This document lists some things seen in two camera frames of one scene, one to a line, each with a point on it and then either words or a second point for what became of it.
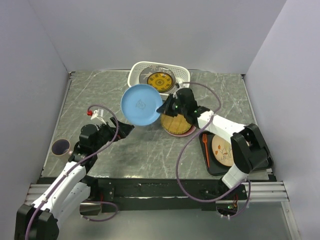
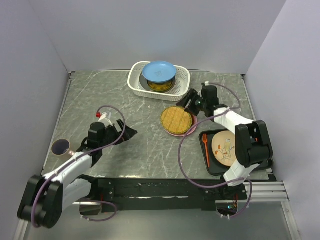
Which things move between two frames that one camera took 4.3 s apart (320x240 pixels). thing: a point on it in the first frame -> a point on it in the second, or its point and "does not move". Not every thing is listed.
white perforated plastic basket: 182,73 does not move
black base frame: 165,194 does not move
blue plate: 139,103 -> 159,71
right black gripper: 166,108 -> 193,95
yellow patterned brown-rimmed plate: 163,81 does not move
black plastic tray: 210,164 does not move
